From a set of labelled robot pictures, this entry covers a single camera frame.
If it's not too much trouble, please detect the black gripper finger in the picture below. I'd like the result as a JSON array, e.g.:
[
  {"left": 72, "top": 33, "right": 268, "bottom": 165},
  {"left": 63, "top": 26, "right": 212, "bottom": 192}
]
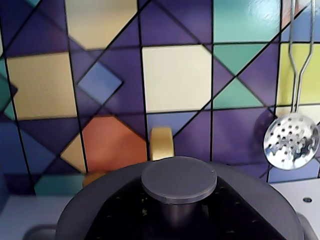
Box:
[
  {"left": 82, "top": 185, "right": 164, "bottom": 240},
  {"left": 199, "top": 179, "right": 284, "bottom": 240}
]

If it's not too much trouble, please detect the gray plastic lid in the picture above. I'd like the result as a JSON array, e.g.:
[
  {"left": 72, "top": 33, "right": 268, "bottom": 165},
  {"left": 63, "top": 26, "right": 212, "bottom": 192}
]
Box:
[{"left": 56, "top": 155, "right": 305, "bottom": 240}]

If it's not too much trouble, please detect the steel skimmer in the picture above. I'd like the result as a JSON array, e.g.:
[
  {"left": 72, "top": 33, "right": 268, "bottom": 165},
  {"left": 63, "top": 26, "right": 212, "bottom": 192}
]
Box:
[{"left": 262, "top": 0, "right": 320, "bottom": 172}]

